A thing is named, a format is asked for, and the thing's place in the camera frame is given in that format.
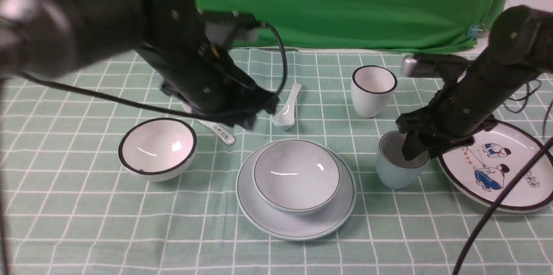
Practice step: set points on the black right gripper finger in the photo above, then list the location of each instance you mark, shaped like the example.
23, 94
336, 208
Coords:
416, 144

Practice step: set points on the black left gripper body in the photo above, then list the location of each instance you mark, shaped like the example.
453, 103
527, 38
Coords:
209, 80

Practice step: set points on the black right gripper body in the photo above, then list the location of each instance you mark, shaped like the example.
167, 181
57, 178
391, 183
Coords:
459, 110

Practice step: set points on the pale blue cup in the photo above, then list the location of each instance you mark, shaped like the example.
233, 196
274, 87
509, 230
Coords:
393, 170

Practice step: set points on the pale blue ceramic spoon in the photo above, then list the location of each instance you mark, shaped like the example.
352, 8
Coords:
286, 118

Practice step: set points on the pale blue shallow bowl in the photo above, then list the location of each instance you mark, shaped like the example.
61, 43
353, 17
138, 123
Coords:
296, 176

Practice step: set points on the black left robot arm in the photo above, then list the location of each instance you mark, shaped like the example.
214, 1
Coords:
42, 40

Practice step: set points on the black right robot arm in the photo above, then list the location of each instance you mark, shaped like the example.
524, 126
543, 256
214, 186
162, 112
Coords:
519, 50

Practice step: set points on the white plate cartoon print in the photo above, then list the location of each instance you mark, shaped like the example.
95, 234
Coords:
482, 170

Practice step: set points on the white cup black rim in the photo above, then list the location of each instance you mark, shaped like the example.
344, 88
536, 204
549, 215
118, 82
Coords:
372, 88

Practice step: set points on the blue clip on backdrop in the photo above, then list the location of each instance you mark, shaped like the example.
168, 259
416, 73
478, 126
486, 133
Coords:
473, 32

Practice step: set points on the white bowl black rim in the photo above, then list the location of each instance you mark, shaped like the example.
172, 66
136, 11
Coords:
159, 149

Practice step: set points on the pale blue flat plate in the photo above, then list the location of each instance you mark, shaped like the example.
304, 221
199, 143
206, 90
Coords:
296, 227

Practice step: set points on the green checkered tablecloth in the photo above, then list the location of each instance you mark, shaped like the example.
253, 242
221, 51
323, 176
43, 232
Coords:
72, 209

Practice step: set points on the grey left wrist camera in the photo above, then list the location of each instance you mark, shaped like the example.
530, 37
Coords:
224, 28

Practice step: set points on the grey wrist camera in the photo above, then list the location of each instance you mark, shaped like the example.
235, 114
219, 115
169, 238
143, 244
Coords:
448, 67
224, 28

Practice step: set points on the white spoon patterned handle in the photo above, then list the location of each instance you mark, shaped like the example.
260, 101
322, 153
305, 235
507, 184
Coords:
219, 131

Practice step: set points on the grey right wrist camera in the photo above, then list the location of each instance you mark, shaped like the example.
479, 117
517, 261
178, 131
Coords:
448, 67

